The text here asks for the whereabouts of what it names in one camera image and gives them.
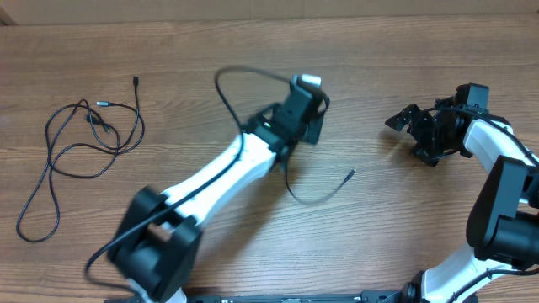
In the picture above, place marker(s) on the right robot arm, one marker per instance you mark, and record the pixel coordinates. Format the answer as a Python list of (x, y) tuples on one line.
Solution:
[(500, 238)]

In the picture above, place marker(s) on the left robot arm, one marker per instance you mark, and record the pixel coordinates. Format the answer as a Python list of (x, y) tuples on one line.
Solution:
[(161, 232)]

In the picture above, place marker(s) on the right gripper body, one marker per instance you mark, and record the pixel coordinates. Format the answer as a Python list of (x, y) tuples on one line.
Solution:
[(433, 136)]

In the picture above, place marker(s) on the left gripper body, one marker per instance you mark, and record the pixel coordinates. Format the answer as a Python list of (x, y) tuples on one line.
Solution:
[(311, 132)]

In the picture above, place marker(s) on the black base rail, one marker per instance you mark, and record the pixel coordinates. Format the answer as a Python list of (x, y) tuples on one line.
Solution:
[(366, 296)]

